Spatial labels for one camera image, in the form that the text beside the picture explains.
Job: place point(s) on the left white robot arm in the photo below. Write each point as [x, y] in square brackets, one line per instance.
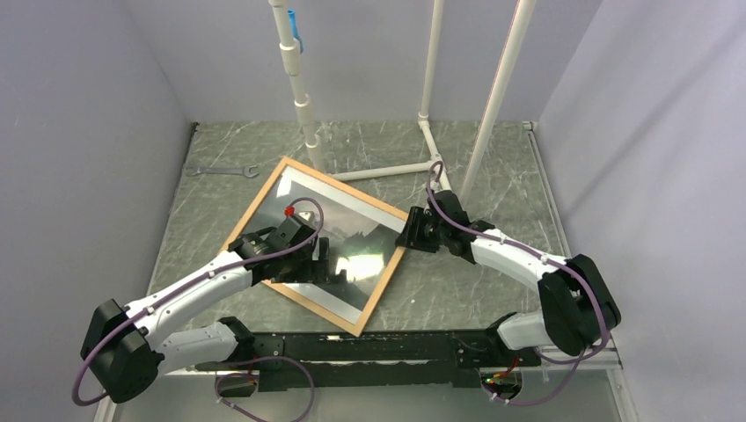
[127, 347]

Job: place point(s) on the aluminium rail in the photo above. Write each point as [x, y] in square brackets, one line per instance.
[242, 383]

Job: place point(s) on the blue nozzle on pipe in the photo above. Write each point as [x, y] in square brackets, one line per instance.
[294, 30]

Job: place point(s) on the wooden picture frame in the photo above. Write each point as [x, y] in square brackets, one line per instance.
[384, 285]

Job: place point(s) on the glossy photo board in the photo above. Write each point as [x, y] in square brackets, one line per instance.
[355, 256]

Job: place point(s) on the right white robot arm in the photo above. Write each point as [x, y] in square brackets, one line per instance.
[577, 309]

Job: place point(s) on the grey metal wrench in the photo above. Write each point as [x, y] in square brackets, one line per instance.
[245, 171]

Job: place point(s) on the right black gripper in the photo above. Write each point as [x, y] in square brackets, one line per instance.
[411, 236]

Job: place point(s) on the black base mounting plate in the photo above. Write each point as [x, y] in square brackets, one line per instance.
[376, 358]

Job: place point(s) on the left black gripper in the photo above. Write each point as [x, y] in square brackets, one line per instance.
[314, 270]

